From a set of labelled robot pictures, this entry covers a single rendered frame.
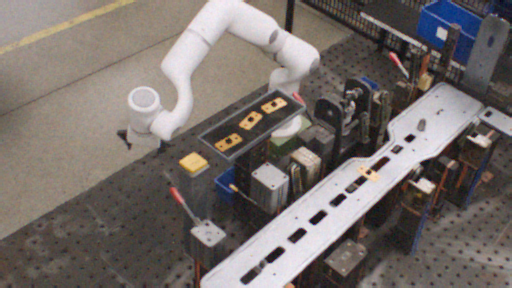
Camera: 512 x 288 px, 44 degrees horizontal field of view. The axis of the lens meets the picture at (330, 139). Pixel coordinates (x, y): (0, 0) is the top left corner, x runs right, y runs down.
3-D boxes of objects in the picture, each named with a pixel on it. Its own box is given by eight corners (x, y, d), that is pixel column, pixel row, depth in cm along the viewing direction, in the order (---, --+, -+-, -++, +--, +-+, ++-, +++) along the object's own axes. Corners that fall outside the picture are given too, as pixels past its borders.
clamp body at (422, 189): (407, 261, 229) (430, 199, 205) (381, 243, 233) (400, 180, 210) (421, 247, 234) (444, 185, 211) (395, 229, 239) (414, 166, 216)
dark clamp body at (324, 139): (313, 221, 237) (326, 150, 211) (287, 202, 242) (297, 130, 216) (331, 206, 244) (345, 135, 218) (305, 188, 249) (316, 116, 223)
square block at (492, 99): (481, 160, 274) (507, 96, 249) (465, 150, 277) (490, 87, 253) (489, 151, 279) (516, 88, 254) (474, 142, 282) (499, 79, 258)
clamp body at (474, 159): (461, 214, 249) (487, 152, 226) (436, 198, 254) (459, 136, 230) (472, 202, 255) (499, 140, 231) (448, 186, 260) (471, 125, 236)
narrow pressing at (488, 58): (484, 93, 259) (510, 24, 236) (460, 80, 264) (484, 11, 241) (485, 93, 259) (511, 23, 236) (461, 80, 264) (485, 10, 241)
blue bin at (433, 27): (469, 66, 267) (477, 41, 258) (414, 32, 280) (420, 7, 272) (490, 53, 276) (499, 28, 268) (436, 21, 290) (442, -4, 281)
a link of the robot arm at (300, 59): (281, 74, 255) (288, 25, 239) (317, 95, 250) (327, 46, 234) (262, 87, 247) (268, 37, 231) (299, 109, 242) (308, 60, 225)
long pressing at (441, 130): (248, 333, 169) (248, 330, 167) (191, 283, 177) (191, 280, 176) (487, 107, 254) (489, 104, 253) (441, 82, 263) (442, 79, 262)
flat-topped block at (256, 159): (246, 225, 231) (251, 138, 201) (231, 214, 234) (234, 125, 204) (265, 211, 237) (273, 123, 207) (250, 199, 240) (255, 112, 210)
